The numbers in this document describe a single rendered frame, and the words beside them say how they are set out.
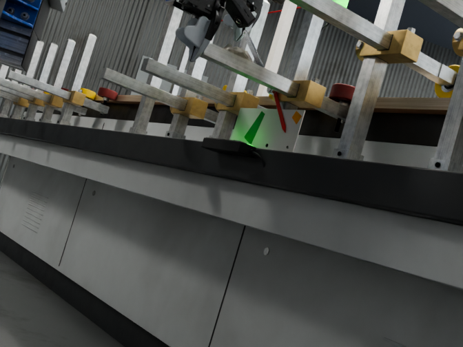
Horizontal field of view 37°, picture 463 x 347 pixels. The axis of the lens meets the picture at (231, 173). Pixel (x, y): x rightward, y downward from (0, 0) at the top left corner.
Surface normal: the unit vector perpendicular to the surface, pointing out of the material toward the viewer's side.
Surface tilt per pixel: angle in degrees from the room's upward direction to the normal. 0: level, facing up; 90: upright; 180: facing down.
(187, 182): 90
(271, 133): 90
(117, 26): 90
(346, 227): 90
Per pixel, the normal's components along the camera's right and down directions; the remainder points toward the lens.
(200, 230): -0.80, -0.28
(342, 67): 0.18, -0.02
